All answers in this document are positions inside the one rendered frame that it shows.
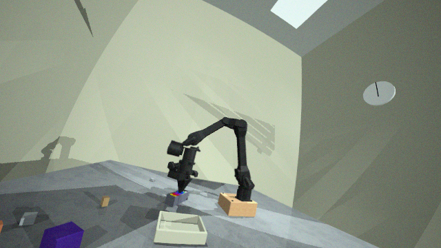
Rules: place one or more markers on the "blue cube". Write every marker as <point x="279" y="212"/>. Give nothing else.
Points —
<point x="67" y="235"/>

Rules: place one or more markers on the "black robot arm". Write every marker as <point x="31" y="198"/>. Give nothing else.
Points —
<point x="242" y="174"/>

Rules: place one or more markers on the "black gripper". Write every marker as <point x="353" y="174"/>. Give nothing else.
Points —
<point x="183" y="175"/>

